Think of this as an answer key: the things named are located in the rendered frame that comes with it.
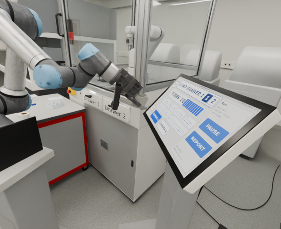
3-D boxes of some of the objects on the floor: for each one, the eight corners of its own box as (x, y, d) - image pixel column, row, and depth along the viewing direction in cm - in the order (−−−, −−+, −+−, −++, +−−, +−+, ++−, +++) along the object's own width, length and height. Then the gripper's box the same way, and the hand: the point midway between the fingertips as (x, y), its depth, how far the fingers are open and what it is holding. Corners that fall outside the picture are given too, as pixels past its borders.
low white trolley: (31, 205, 131) (6, 127, 101) (12, 168, 167) (-10, 103, 137) (91, 170, 172) (86, 108, 142) (65, 146, 208) (57, 93, 178)
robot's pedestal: (33, 285, 88) (-9, 192, 58) (-1, 260, 97) (-52, 168, 67) (71, 232, 114) (56, 149, 84) (42, 216, 123) (19, 136, 93)
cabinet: (134, 208, 134) (140, 129, 103) (76, 154, 195) (68, 94, 163) (182, 158, 202) (195, 102, 170) (128, 130, 262) (130, 84, 231)
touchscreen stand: (124, 317, 79) (133, 167, 39) (118, 226, 120) (120, 106, 79) (208, 293, 90) (284, 154, 49) (176, 216, 130) (204, 106, 90)
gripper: (123, 68, 58) (159, 102, 67) (121, 66, 66) (153, 96, 75) (108, 85, 60) (145, 116, 69) (108, 80, 68) (141, 108, 77)
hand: (144, 108), depth 72 cm, fingers closed
